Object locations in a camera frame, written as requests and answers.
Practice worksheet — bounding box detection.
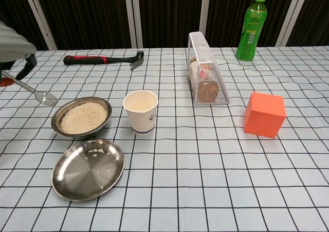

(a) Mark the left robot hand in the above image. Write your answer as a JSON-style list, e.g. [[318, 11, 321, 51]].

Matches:
[[0, 21, 38, 87]]

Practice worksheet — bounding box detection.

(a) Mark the metal spoon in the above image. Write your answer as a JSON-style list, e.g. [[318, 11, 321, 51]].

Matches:
[[1, 71, 58, 106]]

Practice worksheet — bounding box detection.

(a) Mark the white rice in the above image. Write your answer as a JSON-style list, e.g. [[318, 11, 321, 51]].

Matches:
[[60, 102, 108, 134]]

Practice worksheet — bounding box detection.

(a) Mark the steel bowl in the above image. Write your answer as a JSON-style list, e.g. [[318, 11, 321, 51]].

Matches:
[[51, 96, 113, 141]]

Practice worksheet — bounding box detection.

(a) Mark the white paper cup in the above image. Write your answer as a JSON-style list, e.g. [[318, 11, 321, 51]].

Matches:
[[122, 90, 158, 134]]

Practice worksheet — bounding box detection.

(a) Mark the black white-framed screen panel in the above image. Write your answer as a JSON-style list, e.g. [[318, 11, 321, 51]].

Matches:
[[277, 0, 329, 47], [199, 0, 305, 48], [131, 0, 211, 49], [0, 0, 58, 51], [22, 0, 137, 50]]

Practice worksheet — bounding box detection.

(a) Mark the red black claw hammer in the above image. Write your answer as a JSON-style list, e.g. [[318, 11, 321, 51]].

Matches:
[[63, 50, 144, 72]]

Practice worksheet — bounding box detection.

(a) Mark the steel plate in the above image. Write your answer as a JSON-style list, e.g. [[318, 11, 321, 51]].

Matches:
[[51, 138, 125, 202]]

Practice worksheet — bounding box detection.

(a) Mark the white pack with red print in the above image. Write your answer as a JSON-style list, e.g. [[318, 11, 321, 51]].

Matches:
[[189, 58, 214, 88]]

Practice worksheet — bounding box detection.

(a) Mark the white mesh basket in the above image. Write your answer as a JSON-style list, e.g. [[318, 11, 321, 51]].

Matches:
[[188, 31, 230, 106]]

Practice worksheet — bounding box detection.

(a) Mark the brown round pack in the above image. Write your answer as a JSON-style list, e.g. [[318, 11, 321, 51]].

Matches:
[[197, 81, 219, 103]]

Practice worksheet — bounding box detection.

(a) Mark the blue checkered tablecloth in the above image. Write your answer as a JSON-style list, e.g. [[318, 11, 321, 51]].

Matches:
[[0, 46, 329, 232]]

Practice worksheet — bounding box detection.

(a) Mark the green drink bottle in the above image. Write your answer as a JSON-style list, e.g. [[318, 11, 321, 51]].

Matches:
[[235, 0, 267, 62]]

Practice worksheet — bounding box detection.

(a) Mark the orange cube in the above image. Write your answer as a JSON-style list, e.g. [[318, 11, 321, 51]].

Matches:
[[243, 92, 287, 139]]

